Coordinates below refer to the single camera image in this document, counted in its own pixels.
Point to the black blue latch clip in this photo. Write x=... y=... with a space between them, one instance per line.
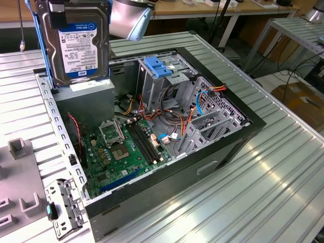
x=51 y=211

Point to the blue plastic cage latch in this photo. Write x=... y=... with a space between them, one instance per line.
x=158 y=67

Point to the black tripod stand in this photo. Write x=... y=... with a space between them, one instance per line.
x=220 y=17

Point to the black RAM slot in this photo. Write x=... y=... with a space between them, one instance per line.
x=143 y=143
x=140 y=144
x=148 y=141

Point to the black case fan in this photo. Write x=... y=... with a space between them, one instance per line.
x=85 y=159

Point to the grey metal drive cage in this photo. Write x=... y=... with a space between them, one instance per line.
x=152 y=88

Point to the CPU socket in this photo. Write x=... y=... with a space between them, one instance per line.
x=119 y=153

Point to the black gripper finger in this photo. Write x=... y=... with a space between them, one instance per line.
x=57 y=17

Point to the hard disk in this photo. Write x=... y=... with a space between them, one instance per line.
x=78 y=48

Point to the large cardboard box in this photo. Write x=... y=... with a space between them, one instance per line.
x=293 y=101

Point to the grey metal disk bay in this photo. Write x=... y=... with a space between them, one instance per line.
x=195 y=136

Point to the black open PC case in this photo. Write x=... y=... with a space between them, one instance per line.
x=164 y=192

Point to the grey parts rack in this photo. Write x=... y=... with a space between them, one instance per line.
x=20 y=174

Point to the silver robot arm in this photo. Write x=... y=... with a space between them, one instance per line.
x=124 y=17

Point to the green motherboard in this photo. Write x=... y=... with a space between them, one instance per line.
x=131 y=167

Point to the wooden desk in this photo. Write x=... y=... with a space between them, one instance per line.
x=177 y=8

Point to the blue expansion slot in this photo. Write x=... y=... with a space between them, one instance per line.
x=119 y=182

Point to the small black chassis switch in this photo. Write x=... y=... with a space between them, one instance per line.
x=72 y=160

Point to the grey power supply unit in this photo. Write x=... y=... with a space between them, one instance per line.
x=83 y=108

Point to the grey slot cover bracket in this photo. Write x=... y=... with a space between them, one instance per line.
x=68 y=202

